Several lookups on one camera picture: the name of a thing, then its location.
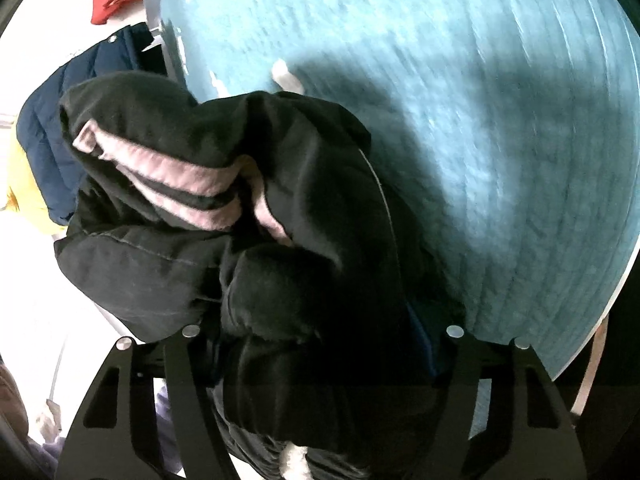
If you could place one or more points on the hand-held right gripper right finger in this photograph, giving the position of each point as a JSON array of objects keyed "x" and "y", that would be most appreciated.
[{"x": 457, "y": 365}]

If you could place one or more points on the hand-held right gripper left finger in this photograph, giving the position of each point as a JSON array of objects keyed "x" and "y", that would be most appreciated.
[{"x": 186, "y": 365}]

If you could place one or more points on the black hoodie with pink stripes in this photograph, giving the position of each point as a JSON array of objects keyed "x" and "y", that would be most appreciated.
[{"x": 300, "y": 240}]

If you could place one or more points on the wooden leg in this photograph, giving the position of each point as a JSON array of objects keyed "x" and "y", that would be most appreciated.
[{"x": 591, "y": 365}]

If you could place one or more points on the teal printed blanket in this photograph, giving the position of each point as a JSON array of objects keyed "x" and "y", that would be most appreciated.
[{"x": 480, "y": 125}]

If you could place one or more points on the navy and yellow puffer jacket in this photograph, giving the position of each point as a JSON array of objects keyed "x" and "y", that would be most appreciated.
[{"x": 55, "y": 145}]

